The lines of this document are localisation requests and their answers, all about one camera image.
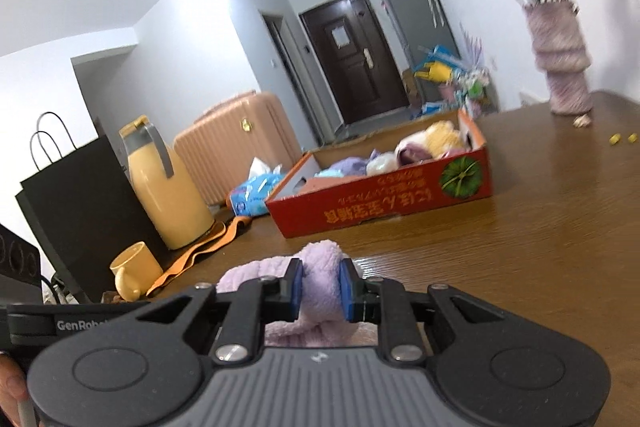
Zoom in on yellow plush toy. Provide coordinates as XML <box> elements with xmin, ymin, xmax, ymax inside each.
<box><xmin>425</xmin><ymin>121</ymin><xmax>472</xmax><ymax>158</ymax></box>

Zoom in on blue and yellow bags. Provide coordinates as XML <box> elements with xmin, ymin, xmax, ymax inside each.
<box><xmin>412</xmin><ymin>44</ymin><xmax>471</xmax><ymax>82</ymax></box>

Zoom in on dark side door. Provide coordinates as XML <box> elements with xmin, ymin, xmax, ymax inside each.
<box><xmin>262</xmin><ymin>12</ymin><xmax>306</xmax><ymax>148</ymax></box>

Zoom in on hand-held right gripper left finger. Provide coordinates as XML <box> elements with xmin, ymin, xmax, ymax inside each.
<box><xmin>127</xmin><ymin>258</ymin><xmax>306</xmax><ymax>365</ymax></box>

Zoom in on brown cardboard box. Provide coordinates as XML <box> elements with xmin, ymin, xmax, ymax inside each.
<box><xmin>402</xmin><ymin>69</ymin><xmax>424</xmax><ymax>105</ymax></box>

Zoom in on pink ribbed suitcase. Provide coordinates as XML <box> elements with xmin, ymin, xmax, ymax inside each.
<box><xmin>173</xmin><ymin>92</ymin><xmax>301</xmax><ymax>205</ymax></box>

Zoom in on lavender fluffy cloth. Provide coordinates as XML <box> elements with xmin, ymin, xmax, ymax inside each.
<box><xmin>217</xmin><ymin>239</ymin><xmax>381</xmax><ymax>349</ymax></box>

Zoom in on purple knitted cloth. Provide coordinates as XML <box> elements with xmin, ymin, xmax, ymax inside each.
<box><xmin>327</xmin><ymin>157</ymin><xmax>371</xmax><ymax>178</ymax></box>

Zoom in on blue tissue pack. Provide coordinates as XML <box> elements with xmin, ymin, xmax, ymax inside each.
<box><xmin>229</xmin><ymin>157</ymin><xmax>288</xmax><ymax>218</ymax></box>

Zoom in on person's left hand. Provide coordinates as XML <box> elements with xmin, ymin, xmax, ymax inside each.
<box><xmin>0</xmin><ymin>351</ymin><xmax>28</xmax><ymax>414</ymax></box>

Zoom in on purple dried flower bunch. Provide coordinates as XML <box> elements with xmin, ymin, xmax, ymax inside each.
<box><xmin>460</xmin><ymin>24</ymin><xmax>488</xmax><ymax>68</ymax></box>

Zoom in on yellow thermos jug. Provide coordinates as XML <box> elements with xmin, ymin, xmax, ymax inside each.
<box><xmin>119</xmin><ymin>116</ymin><xmax>216</xmax><ymax>250</ymax></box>

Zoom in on yellow mug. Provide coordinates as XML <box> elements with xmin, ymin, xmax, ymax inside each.
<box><xmin>110</xmin><ymin>242</ymin><xmax>165</xmax><ymax>303</ymax></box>

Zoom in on red cardboard box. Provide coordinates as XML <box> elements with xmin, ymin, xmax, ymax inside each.
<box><xmin>264</xmin><ymin>108</ymin><xmax>493</xmax><ymax>239</ymax></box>

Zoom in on grey refrigerator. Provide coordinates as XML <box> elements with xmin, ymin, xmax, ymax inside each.
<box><xmin>375</xmin><ymin>0</ymin><xmax>461</xmax><ymax>72</ymax></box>

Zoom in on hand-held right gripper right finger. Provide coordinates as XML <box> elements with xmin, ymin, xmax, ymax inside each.
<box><xmin>337</xmin><ymin>258</ymin><xmax>507</xmax><ymax>364</ymax></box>

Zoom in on black paper bag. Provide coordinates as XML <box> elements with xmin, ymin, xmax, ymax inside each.
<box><xmin>15</xmin><ymin>112</ymin><xmax>171</xmax><ymax>303</ymax></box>

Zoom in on dark brown entrance door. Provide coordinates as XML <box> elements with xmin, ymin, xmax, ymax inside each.
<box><xmin>299</xmin><ymin>0</ymin><xmax>411</xmax><ymax>125</ymax></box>

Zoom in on pink ceramic vase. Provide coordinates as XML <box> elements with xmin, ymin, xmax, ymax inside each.
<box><xmin>522</xmin><ymin>2</ymin><xmax>596</xmax><ymax>115</ymax></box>

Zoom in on orange strap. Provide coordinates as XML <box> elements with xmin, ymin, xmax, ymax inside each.
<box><xmin>145</xmin><ymin>216</ymin><xmax>253</xmax><ymax>297</ymax></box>

